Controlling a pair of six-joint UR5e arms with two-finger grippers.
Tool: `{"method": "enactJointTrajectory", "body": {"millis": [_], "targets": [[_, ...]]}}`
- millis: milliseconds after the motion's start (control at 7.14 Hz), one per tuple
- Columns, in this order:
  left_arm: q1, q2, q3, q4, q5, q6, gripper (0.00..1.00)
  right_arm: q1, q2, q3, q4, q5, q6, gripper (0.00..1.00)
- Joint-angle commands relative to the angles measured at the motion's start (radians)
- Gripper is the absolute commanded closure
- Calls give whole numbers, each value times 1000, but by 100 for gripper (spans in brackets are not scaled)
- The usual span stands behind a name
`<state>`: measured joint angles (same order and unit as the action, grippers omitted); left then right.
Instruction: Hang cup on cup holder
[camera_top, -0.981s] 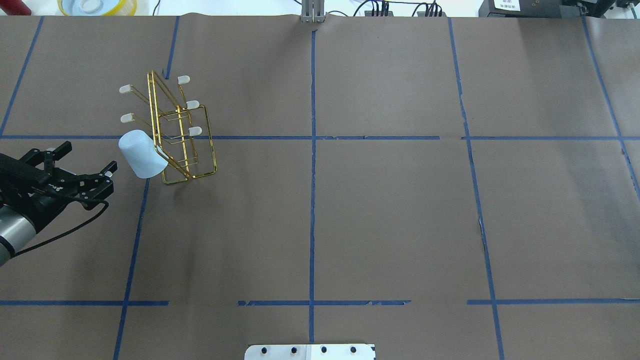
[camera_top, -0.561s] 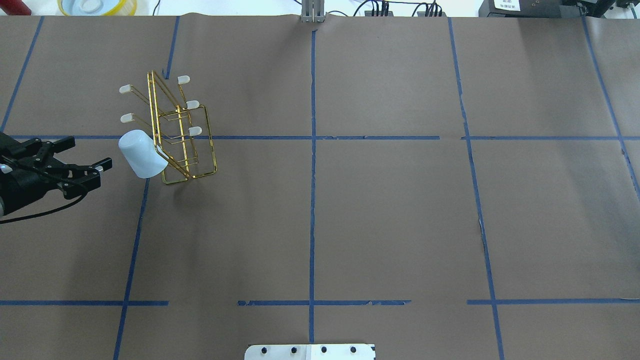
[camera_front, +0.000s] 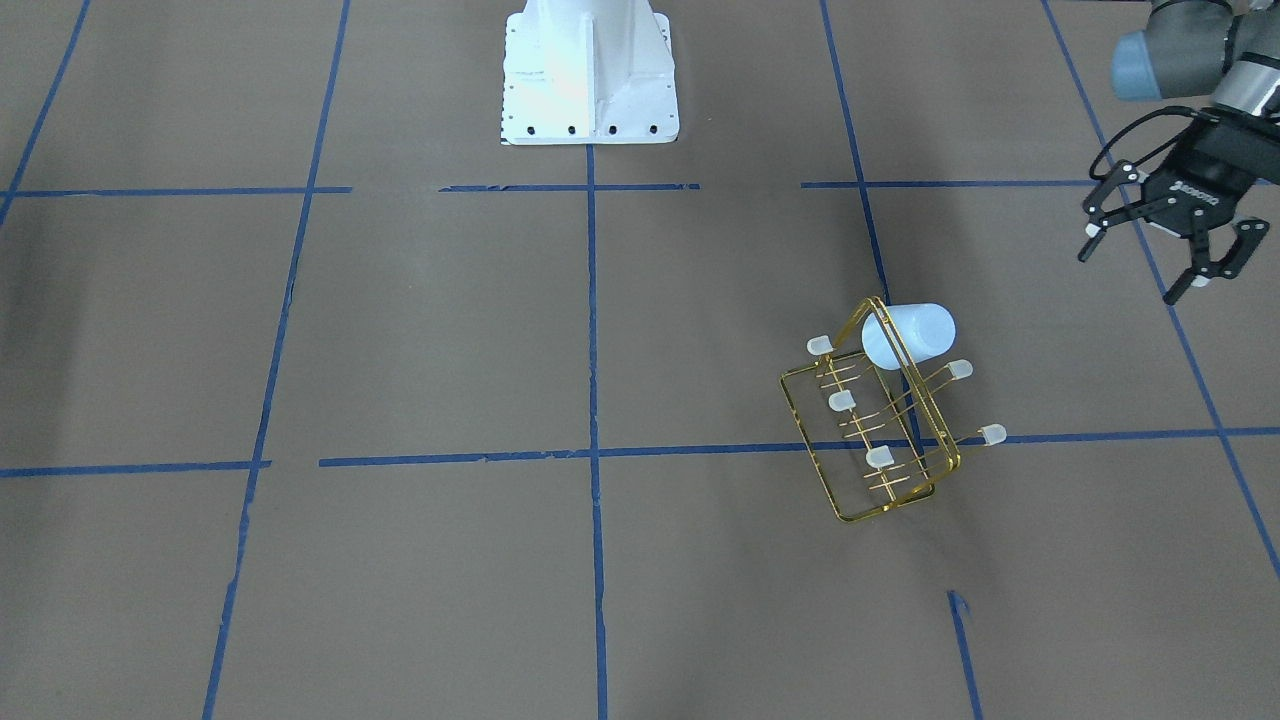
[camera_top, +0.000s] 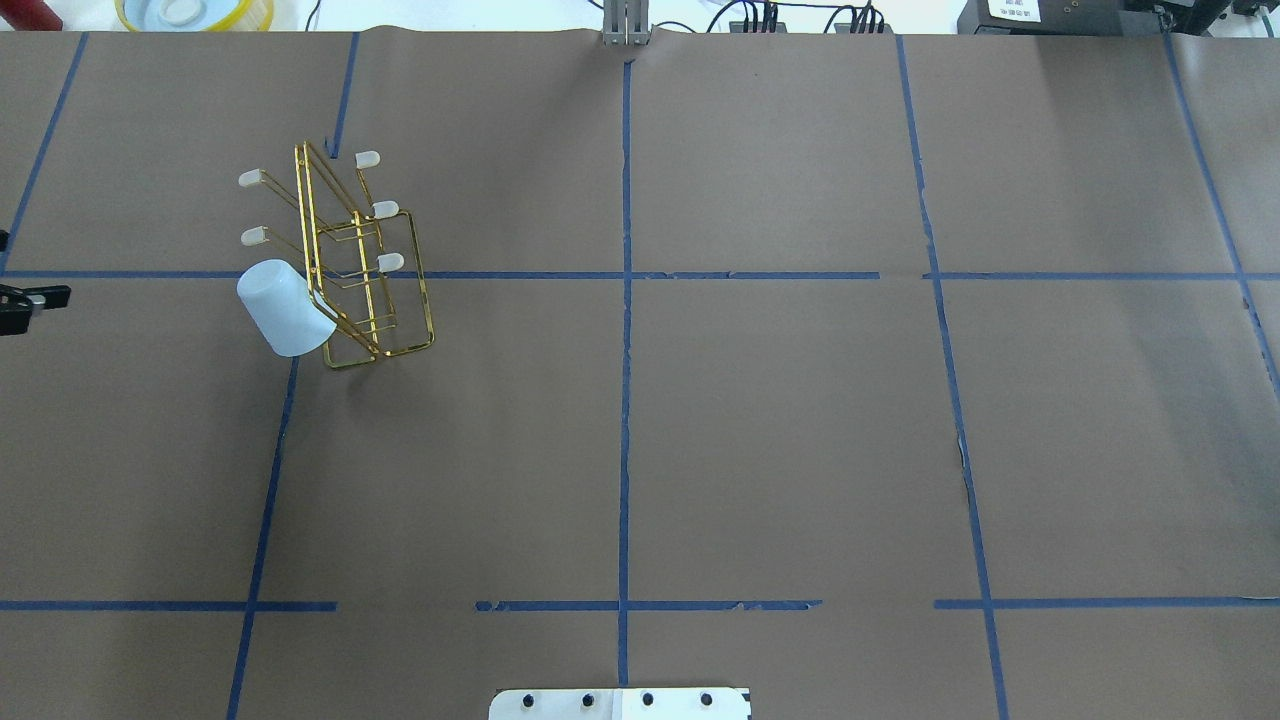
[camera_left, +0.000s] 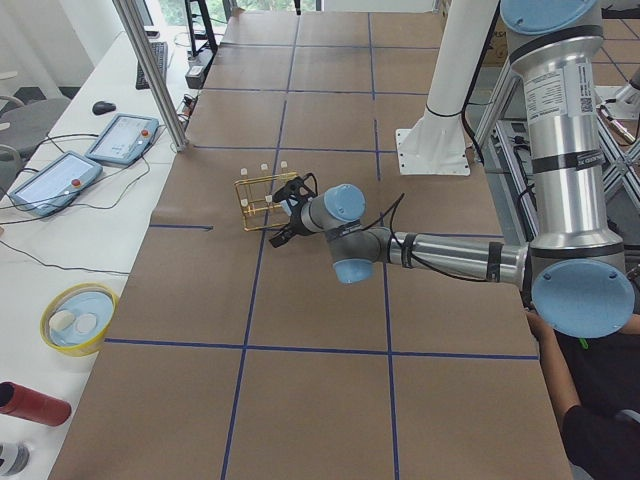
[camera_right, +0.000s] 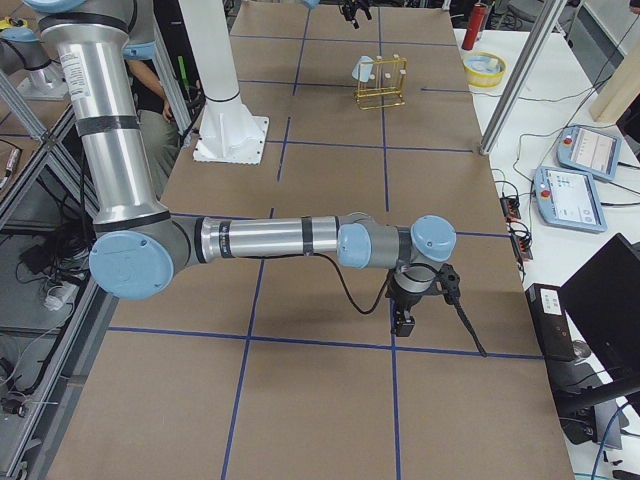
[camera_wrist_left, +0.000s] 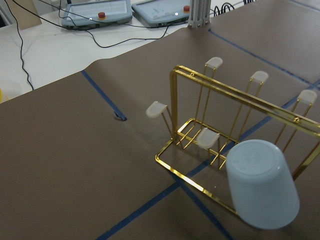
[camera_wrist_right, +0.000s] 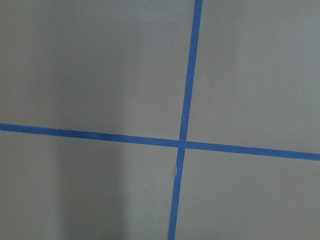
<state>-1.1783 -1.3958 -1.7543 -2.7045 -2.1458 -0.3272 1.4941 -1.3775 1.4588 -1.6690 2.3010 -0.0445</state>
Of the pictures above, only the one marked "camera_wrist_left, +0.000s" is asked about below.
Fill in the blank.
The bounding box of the teach pendant with red button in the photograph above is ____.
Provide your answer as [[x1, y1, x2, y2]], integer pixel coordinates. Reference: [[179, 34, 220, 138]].
[[131, 0, 190, 28]]

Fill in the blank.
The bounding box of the aluminium frame post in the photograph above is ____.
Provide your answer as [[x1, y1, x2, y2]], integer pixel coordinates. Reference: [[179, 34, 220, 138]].
[[187, 0, 211, 29]]

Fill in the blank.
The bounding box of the wooden post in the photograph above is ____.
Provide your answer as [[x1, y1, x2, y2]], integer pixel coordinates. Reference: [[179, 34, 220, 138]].
[[5, 0, 42, 30]]

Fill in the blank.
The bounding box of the light blue plastic cup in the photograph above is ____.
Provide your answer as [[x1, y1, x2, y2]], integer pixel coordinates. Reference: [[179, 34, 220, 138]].
[[226, 139, 300, 230]]

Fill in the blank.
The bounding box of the gold wire cup holder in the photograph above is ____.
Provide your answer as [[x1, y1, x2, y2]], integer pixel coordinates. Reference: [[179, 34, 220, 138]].
[[145, 56, 320, 215]]

